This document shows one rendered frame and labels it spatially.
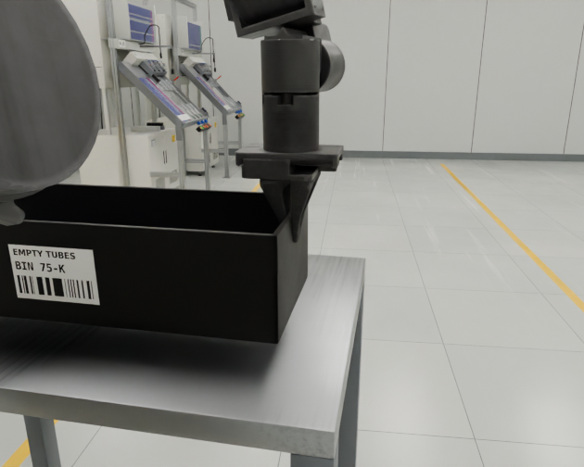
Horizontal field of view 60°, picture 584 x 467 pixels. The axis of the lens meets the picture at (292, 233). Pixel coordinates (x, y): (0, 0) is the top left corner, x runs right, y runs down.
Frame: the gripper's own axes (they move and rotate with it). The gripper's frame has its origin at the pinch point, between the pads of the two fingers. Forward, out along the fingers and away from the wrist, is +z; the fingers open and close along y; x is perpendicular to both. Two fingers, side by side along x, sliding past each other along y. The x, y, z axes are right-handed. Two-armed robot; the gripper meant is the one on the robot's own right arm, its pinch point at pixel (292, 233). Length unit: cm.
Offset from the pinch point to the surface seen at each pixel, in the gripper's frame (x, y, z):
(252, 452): -70, 27, 94
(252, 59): -655, 185, -31
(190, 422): 14.6, 6.8, 14.0
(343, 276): -21.1, -3.7, 13.5
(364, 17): -668, 35, -82
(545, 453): -87, -60, 95
